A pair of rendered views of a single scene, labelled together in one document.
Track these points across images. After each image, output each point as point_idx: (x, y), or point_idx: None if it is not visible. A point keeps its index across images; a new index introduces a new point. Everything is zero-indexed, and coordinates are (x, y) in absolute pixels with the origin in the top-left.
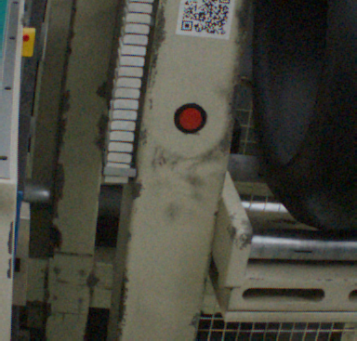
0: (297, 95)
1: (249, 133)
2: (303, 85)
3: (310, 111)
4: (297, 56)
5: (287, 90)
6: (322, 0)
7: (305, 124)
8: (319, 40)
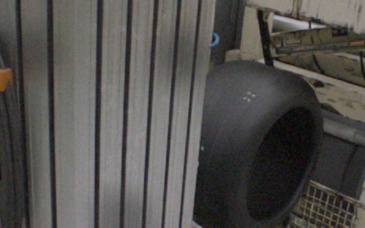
0: (262, 171)
1: (309, 192)
2: (267, 168)
3: (263, 180)
4: (269, 155)
5: (259, 168)
6: (285, 131)
7: (257, 184)
8: (281, 150)
